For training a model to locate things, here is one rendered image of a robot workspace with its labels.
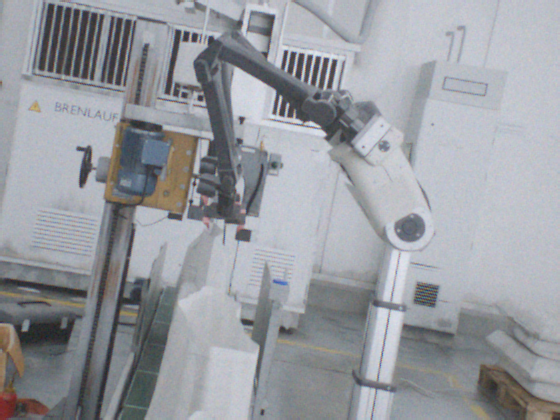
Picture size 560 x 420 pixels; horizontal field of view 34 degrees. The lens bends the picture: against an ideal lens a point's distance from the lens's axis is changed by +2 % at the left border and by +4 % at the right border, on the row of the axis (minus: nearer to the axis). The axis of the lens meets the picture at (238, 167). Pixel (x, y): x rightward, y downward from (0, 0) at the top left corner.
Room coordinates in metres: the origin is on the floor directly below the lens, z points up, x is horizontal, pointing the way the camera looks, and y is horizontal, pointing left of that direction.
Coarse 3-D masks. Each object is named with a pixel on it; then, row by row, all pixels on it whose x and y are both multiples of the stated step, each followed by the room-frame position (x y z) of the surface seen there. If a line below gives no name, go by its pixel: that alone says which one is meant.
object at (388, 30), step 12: (396, 0) 6.58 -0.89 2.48; (408, 0) 6.64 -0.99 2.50; (384, 12) 6.58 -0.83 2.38; (396, 12) 6.59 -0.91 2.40; (408, 12) 6.69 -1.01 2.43; (372, 24) 6.61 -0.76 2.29; (384, 24) 6.58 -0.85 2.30; (396, 24) 6.60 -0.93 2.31; (372, 36) 6.60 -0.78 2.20; (384, 36) 6.58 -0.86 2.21; (396, 36) 6.61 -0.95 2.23; (396, 48) 6.63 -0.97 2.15
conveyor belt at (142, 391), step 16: (160, 304) 4.78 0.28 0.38; (160, 320) 4.42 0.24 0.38; (160, 336) 4.12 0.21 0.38; (144, 352) 3.81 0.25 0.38; (160, 352) 3.86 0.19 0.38; (144, 368) 3.59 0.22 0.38; (160, 368) 3.63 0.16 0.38; (144, 384) 3.39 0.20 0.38; (128, 400) 3.18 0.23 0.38; (144, 400) 3.21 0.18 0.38; (128, 416) 3.02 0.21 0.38; (144, 416) 3.05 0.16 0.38
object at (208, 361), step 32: (192, 320) 1.72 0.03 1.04; (224, 320) 1.73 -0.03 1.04; (192, 352) 1.34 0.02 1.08; (224, 352) 1.31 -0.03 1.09; (256, 352) 1.41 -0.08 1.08; (160, 384) 1.55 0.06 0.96; (192, 384) 1.33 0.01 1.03; (224, 384) 1.32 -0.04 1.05; (160, 416) 1.45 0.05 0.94; (224, 416) 1.33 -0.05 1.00
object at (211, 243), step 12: (204, 228) 3.28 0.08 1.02; (216, 228) 3.41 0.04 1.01; (204, 240) 3.17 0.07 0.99; (216, 240) 3.10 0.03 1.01; (204, 252) 3.14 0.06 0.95; (216, 252) 3.14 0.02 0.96; (204, 264) 3.10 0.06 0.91; (216, 264) 3.18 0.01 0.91; (192, 276) 3.39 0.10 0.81; (204, 276) 3.07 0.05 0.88; (192, 288) 3.14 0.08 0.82; (216, 288) 3.22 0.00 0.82
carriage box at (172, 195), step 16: (176, 144) 3.53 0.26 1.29; (192, 144) 3.53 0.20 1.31; (112, 160) 3.52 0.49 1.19; (176, 160) 3.53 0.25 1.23; (192, 160) 3.53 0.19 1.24; (112, 176) 3.52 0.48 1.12; (160, 176) 3.53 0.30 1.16; (176, 176) 3.53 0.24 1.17; (160, 192) 3.53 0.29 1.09; (176, 192) 3.53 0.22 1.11; (160, 208) 3.53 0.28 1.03; (176, 208) 3.53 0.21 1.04
